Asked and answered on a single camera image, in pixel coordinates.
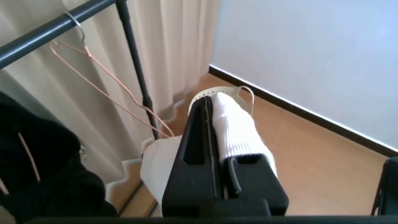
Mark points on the black garment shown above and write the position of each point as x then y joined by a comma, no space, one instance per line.
53,174

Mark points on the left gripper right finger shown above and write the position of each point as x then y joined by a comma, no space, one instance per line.
255,183

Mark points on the white curtain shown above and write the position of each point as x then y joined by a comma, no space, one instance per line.
174,46

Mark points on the pink clothes hanger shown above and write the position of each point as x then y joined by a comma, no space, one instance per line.
88,53
29,157

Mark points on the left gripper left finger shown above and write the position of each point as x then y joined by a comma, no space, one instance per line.
192,180

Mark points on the white garment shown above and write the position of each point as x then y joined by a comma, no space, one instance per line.
236,127

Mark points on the black clothes rack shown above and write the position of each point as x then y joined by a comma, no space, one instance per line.
46,31

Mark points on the white laundry basket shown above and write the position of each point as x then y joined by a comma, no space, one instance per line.
236,91

